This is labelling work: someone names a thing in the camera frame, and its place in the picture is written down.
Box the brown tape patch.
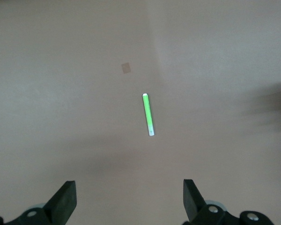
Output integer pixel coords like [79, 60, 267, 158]
[121, 62, 133, 75]

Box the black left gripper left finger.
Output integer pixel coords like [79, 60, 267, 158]
[0, 180, 77, 225]

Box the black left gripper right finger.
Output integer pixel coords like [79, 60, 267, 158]
[182, 179, 274, 225]

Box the green marker pen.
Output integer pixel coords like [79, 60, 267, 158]
[142, 93, 155, 137]

